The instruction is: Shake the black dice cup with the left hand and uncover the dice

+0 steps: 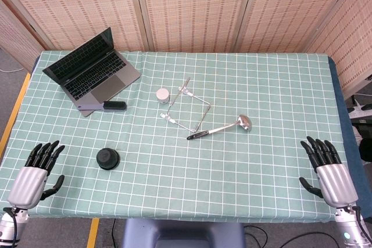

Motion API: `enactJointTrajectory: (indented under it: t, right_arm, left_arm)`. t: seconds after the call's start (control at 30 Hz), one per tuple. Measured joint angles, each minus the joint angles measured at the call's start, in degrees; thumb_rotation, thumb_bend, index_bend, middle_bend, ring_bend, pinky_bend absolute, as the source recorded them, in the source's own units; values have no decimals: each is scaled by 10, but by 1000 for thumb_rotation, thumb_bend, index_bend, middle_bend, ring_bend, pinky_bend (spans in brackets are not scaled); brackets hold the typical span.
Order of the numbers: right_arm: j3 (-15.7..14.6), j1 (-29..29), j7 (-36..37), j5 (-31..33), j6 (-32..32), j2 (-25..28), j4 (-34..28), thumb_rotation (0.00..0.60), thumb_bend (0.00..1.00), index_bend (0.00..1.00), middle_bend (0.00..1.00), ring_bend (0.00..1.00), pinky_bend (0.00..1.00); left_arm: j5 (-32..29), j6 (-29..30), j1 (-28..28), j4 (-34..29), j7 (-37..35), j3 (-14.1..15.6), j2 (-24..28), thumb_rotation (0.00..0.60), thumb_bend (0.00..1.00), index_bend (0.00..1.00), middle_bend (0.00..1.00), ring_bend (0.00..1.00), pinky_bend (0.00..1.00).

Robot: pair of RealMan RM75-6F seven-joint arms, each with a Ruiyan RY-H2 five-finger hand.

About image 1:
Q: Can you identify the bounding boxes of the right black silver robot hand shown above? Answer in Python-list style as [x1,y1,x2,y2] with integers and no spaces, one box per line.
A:
[299,136,359,209]

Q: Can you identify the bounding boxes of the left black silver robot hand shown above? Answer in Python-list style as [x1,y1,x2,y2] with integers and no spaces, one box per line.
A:
[7,140,66,210]

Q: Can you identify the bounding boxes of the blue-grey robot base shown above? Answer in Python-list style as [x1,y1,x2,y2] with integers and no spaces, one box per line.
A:
[121,218,246,248]

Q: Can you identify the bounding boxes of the black bag on floor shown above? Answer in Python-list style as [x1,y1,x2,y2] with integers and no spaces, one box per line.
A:
[351,118,372,162]

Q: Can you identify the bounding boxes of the blue table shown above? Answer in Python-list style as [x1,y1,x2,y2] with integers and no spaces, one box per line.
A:
[30,55,372,221]

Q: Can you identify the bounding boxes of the grey open laptop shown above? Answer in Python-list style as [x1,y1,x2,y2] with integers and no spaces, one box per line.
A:
[42,27,142,118]

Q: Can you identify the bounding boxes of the green checked tablecloth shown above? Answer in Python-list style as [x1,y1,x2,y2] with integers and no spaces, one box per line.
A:
[0,51,360,222]

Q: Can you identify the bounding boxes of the small white jar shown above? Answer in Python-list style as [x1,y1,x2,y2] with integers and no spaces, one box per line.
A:
[156,88,171,105]

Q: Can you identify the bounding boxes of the bamboo folding screen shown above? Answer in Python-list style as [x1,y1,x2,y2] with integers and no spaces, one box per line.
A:
[0,0,372,100]

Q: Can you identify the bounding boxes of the black floor cable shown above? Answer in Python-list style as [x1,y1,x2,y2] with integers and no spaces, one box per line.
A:
[243,224,339,248]

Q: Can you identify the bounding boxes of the steel ladle with black handle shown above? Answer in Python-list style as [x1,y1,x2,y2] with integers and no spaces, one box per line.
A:
[186,114,252,141]

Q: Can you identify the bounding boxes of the folding metal wire rack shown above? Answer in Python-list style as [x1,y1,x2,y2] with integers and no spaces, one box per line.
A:
[160,77,212,133]

